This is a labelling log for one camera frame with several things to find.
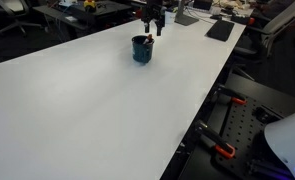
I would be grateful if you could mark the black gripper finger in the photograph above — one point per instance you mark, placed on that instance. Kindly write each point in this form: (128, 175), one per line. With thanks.
(160, 24)
(147, 26)

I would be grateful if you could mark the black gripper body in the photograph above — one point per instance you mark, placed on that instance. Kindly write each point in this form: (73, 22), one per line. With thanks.
(153, 10)

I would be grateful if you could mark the red dry erase marker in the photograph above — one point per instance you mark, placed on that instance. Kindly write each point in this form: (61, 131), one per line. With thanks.
(149, 39)

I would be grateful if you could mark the dark teal mug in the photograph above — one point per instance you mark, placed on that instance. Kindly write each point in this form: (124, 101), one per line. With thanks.
(141, 52)

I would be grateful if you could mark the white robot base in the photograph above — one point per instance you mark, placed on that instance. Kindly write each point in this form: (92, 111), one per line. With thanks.
(280, 137)

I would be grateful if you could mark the grey monitor stand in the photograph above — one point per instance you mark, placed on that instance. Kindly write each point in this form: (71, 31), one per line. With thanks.
(181, 18)

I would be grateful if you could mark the black mouse pad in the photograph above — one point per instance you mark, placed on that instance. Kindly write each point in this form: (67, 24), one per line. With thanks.
(220, 30)

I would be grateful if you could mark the yellow red emergency button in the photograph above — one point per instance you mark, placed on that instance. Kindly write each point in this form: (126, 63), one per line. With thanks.
(89, 4)

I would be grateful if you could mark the black side desk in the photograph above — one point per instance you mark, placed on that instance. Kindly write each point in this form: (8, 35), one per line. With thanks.
(76, 17)

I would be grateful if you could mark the far orange black clamp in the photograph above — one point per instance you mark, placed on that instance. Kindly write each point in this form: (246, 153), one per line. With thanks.
(235, 96)

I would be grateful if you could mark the orange black clamp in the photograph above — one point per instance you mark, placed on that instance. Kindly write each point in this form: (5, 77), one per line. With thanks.
(235, 96)
(221, 146)

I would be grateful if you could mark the near orange black clamp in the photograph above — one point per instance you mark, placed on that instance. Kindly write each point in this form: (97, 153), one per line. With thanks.
(221, 146)

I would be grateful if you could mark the grey office chair right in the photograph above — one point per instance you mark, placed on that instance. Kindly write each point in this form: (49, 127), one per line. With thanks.
(271, 19)

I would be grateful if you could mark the grey office chair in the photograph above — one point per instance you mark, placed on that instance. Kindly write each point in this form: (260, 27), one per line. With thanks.
(271, 19)
(14, 10)

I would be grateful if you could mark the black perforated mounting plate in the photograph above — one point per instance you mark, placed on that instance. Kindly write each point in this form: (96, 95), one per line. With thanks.
(243, 129)

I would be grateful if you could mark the grey office chair left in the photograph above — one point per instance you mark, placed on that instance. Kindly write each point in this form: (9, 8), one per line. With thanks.
(14, 10)

